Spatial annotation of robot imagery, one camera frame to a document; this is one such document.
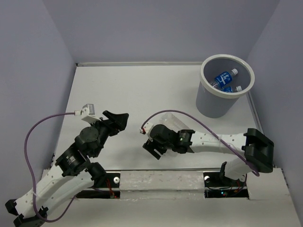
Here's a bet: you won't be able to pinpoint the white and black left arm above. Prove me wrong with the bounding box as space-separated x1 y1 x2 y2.
5 105 129 227

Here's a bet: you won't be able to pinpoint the large clear yellow label bottle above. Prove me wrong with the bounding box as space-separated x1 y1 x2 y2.
159 113 190 132

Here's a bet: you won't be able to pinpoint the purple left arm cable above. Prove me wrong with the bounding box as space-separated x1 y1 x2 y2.
25 113 79 223

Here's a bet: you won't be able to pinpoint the blue label bottle sideways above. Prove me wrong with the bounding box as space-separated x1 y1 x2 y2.
210 69 238 89

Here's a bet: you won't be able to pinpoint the blue label Chinese text bottle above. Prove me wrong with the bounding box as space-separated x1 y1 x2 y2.
221 86 242 93

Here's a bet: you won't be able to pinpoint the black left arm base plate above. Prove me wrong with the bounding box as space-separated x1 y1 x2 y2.
76 171 121 199

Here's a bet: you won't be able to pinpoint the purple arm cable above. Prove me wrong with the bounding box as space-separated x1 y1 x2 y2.
141 109 260 190
25 113 79 223

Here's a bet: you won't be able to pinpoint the grey bin white rim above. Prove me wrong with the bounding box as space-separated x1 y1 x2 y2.
196 54 255 118

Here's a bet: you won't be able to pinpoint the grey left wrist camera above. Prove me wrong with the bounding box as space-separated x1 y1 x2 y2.
74 104 101 124

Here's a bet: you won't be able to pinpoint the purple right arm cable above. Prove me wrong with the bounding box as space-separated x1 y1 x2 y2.
141 109 260 190

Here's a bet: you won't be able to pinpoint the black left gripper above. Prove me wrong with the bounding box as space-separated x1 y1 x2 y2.
89 110 130 157

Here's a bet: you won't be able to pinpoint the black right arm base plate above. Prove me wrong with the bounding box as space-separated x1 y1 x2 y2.
203 172 249 199

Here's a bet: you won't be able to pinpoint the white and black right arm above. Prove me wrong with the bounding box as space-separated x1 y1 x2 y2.
140 123 274 185

